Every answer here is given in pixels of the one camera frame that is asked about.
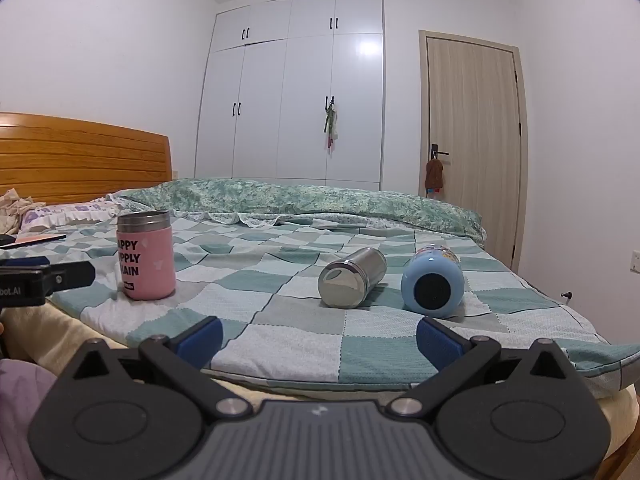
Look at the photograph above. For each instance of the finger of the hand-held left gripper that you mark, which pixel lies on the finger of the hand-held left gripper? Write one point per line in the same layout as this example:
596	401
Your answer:
72	275

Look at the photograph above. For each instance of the stainless steel cup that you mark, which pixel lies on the stainless steel cup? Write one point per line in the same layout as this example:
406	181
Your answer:
350	282

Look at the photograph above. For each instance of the green checkered blanket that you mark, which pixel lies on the green checkered blanket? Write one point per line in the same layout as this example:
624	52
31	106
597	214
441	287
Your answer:
300	330

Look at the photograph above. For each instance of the wooden bed frame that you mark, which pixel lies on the wooden bed frame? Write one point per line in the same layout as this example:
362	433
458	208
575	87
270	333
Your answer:
622	462

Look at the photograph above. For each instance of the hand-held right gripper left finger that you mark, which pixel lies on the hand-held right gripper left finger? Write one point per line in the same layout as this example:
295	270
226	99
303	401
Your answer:
202	342

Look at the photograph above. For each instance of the yellow bed sheet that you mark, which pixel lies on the yellow bed sheet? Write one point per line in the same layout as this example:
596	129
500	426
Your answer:
35	332

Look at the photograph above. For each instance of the brown hanging pouch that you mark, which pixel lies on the brown hanging pouch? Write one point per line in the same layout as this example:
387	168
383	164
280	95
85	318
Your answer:
434	175

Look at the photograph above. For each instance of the purple floral pillow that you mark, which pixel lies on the purple floral pillow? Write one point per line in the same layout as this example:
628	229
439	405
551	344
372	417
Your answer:
65	215

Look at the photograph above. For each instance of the light purple cloth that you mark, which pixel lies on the light purple cloth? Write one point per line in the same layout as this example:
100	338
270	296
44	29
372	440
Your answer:
20	410

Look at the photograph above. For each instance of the beige crumpled cloth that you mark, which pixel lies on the beige crumpled cloth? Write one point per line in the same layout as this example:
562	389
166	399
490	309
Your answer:
15	207

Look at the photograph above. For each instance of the wooden headboard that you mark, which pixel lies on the wooden headboard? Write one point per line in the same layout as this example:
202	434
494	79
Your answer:
80	160

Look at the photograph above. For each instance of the light wooden door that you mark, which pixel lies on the light wooden door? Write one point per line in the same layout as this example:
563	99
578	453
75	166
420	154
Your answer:
472	150

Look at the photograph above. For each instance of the small black door stopper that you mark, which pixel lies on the small black door stopper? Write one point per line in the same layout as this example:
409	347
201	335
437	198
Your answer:
566	296

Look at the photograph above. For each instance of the hanging green ornament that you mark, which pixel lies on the hanging green ornament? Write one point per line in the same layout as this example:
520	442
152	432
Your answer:
330	122

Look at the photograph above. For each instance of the pink cup with steel lid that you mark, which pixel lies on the pink cup with steel lid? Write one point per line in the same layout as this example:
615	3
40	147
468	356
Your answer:
146	265

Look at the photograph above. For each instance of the white wardrobe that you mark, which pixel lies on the white wardrobe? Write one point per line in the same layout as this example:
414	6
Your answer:
290	110

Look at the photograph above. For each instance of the green floral quilt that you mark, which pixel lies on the green floral quilt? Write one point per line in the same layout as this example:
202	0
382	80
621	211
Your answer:
300	200

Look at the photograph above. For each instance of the light blue cup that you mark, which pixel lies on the light blue cup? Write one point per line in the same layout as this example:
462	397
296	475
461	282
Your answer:
432	285

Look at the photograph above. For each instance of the wall socket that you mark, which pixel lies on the wall socket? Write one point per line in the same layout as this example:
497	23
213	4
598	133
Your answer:
636	261

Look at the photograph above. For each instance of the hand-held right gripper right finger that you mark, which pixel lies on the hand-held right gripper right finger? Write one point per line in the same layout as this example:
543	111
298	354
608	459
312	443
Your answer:
439	342

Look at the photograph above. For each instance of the orange flat book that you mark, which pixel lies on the orange flat book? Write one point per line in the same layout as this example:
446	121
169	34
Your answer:
42	239

